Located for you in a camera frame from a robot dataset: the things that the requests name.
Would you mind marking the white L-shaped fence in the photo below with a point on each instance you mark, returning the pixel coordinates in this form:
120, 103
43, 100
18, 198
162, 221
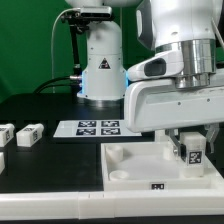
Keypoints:
91, 205

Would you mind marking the black camera stand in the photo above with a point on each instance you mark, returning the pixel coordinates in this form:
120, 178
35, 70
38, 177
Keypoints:
77, 26

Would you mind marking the white sheet with markers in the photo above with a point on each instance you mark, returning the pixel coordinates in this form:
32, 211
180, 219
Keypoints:
92, 128

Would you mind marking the white part left edge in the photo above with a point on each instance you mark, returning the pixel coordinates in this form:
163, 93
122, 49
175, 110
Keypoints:
2, 162

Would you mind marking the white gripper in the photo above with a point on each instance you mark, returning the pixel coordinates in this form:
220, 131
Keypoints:
153, 103

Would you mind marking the white square tabletop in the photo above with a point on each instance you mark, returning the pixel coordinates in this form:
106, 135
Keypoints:
151, 166

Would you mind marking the camera on stand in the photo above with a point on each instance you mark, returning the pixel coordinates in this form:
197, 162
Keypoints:
102, 12

